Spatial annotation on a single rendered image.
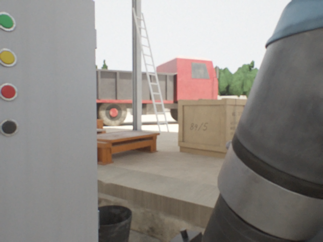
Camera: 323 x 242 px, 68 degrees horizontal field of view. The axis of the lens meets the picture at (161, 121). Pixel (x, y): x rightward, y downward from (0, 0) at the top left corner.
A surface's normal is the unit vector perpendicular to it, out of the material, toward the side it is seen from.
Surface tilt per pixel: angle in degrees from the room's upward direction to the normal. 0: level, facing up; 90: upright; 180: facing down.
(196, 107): 90
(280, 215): 108
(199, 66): 86
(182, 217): 89
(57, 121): 90
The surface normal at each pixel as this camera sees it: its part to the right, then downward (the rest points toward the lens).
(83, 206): 0.83, 0.03
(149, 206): -0.55, 0.07
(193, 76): 0.39, -0.03
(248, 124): -0.96, -0.11
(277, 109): -0.84, 0.04
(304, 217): -0.04, 0.41
